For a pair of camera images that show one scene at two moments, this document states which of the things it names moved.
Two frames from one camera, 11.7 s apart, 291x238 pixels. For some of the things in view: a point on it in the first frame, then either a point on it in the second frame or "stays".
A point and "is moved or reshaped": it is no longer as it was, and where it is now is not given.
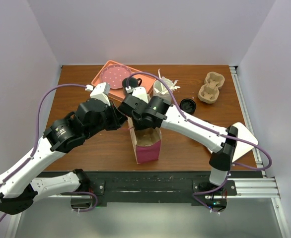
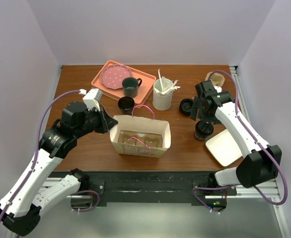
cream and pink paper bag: (146, 143) is moved or reshaped
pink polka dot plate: (111, 76) stays
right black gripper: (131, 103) → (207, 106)
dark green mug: (132, 82) stays
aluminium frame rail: (241, 98) stays
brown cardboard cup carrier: (145, 137) is moved or reshaped
